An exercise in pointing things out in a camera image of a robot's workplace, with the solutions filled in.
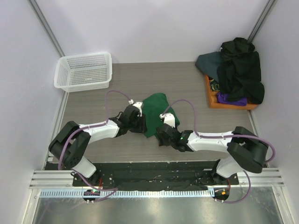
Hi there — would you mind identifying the purple t shirt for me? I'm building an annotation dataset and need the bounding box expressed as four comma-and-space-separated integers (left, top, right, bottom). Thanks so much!
216, 92, 248, 106

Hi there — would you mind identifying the orange tray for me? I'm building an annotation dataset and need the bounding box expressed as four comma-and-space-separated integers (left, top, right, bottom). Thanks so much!
204, 74, 258, 110

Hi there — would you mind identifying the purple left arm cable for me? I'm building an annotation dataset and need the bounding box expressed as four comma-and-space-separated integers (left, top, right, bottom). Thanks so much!
57, 90, 131, 203

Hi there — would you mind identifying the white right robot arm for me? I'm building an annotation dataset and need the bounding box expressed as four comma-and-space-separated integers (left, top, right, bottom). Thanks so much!
157, 124, 269, 184

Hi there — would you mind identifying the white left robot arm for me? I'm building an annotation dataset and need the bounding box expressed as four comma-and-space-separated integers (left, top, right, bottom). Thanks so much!
49, 102, 147, 186

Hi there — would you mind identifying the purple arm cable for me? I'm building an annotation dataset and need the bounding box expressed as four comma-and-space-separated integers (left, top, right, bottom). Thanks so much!
57, 90, 131, 203
163, 99, 277, 204

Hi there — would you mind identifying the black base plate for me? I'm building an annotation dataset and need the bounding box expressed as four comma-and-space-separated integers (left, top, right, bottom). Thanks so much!
44, 160, 240, 191

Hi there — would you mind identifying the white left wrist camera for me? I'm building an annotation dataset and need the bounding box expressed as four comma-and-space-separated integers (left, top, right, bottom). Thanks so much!
128, 99, 143, 117

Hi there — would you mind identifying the black t shirt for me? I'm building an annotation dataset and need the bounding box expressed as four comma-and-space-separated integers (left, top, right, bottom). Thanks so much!
217, 37, 265, 105

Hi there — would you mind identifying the dark teal t shirt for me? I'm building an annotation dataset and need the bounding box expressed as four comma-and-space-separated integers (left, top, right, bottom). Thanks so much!
195, 51, 222, 82

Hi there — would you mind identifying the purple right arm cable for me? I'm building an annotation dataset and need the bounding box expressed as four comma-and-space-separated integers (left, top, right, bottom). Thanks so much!
163, 99, 277, 204

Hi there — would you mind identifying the green t shirt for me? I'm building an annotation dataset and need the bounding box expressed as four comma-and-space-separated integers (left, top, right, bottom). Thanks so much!
142, 93, 169, 138

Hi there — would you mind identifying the patterned cloth in tray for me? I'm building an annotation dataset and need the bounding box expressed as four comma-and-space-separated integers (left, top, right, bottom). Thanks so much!
209, 79, 220, 92

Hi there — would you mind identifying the white plastic basket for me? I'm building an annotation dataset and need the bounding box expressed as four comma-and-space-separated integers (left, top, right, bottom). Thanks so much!
54, 52, 112, 93

